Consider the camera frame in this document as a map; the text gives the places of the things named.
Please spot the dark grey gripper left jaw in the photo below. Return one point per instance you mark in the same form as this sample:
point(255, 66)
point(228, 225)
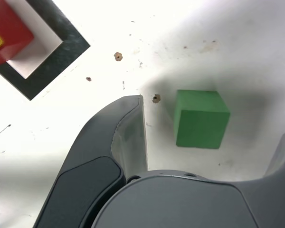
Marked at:
point(90, 180)

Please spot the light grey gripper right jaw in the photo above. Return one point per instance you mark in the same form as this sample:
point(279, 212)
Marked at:
point(180, 204)

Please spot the green cube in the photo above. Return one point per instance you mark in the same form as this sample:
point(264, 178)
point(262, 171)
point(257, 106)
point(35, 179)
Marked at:
point(199, 126)

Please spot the red cube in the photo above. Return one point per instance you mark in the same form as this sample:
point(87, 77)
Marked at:
point(12, 31)

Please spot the black tape square outline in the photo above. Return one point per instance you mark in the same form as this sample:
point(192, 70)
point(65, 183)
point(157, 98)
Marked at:
point(50, 69)

